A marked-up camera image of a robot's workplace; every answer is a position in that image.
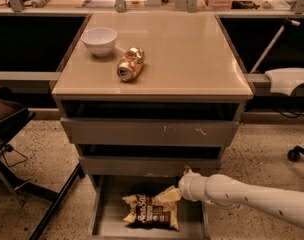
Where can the brown chip bag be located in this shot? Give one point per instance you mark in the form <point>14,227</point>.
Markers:
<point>145,212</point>

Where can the white curved plastic cover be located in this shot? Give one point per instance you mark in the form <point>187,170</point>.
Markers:
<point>285,80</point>

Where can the grey middle drawer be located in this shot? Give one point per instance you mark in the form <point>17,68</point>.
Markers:
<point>149,161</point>

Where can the black chair left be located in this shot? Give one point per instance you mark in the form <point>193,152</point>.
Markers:
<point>14,116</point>

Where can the grey bottom drawer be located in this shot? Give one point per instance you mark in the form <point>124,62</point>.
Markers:
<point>110,210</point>

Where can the grey top drawer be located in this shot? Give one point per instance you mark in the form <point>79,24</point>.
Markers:
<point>150,132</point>

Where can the grey drawer cabinet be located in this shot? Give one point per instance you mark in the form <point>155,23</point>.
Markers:
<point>189,72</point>

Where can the black office chair base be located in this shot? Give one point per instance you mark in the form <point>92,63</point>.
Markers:
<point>294,154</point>

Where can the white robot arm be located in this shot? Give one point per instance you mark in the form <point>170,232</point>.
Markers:
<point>228,193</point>

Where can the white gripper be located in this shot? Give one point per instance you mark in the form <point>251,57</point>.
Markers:
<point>186,185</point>

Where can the grey drawer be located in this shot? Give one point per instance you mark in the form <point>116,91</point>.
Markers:
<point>150,132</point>
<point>110,210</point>
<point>149,161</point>

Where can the white ceramic bowl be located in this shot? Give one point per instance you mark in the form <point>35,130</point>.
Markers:
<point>99,41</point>

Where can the crushed gold soda can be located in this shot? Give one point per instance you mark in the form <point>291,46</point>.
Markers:
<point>131,63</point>

